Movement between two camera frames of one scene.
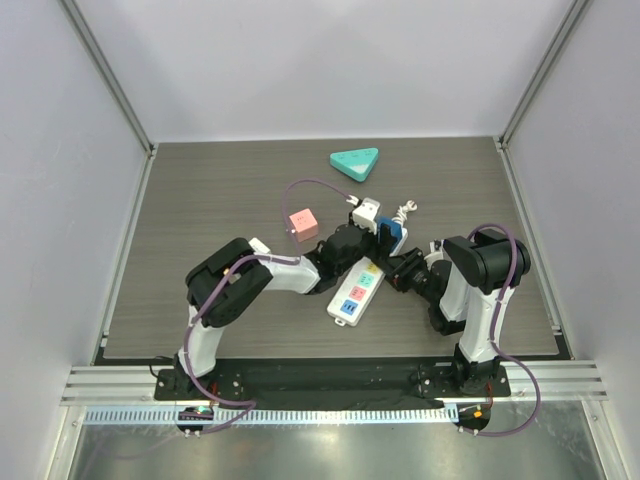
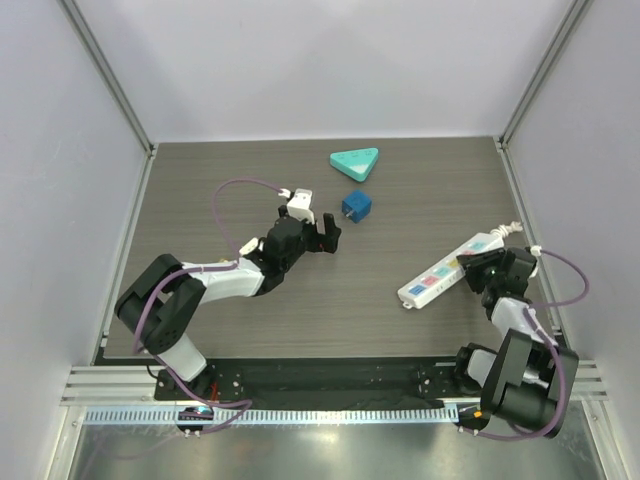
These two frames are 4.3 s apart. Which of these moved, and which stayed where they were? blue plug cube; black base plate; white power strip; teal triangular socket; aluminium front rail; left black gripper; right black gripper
Moved: blue plug cube; right black gripper; left black gripper; white power strip
Stayed: black base plate; teal triangular socket; aluminium front rail
